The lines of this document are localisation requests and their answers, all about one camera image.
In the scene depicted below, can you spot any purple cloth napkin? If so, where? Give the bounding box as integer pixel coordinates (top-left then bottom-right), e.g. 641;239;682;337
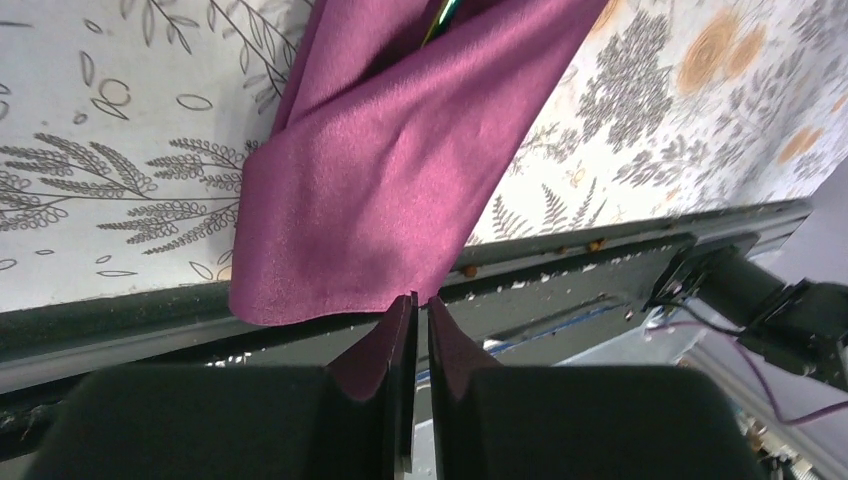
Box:
229;1;604;326

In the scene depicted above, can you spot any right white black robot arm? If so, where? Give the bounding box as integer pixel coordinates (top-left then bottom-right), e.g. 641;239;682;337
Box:
646;232;847;390

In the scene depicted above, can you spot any floral patterned table mat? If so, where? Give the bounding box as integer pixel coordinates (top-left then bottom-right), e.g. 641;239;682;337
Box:
1;1;847;311

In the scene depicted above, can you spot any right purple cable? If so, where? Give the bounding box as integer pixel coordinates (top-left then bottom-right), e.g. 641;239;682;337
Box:
645;317;848;429

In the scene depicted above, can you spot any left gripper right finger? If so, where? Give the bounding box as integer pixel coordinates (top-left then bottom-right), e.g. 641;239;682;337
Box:
427;297;764;479

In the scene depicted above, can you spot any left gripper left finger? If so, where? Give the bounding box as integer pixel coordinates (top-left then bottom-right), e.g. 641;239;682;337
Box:
26;294;418;479

